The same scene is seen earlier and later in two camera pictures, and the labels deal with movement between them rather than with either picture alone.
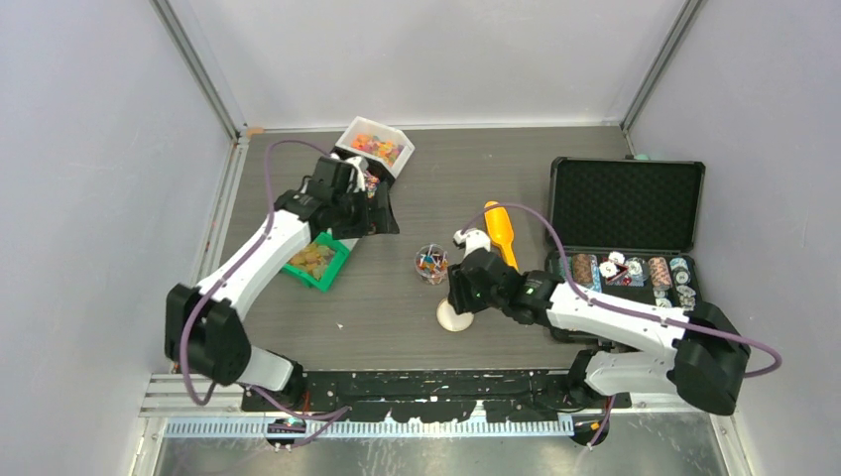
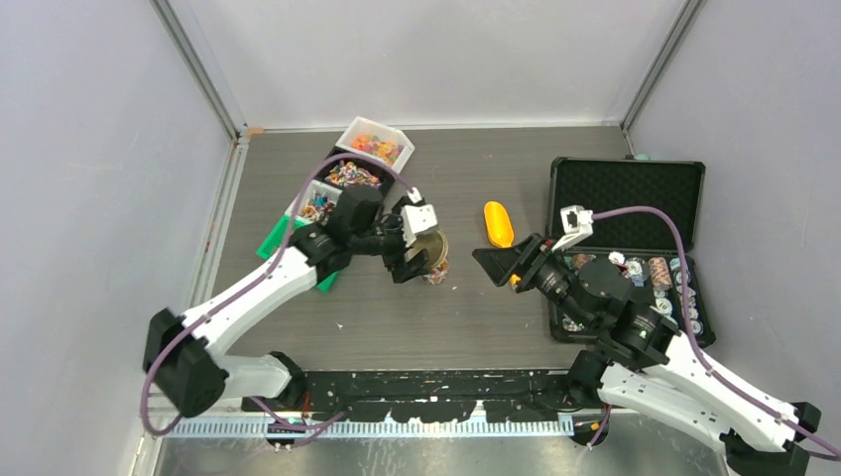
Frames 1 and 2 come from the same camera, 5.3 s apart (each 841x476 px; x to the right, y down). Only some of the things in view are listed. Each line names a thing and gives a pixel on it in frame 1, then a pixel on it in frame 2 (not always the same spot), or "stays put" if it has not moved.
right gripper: [459, 297] → [501, 263]
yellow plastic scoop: [500, 230] stays put
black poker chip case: [626, 227] stays put
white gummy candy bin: [387, 148] stays put
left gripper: [372, 222] → [417, 264]
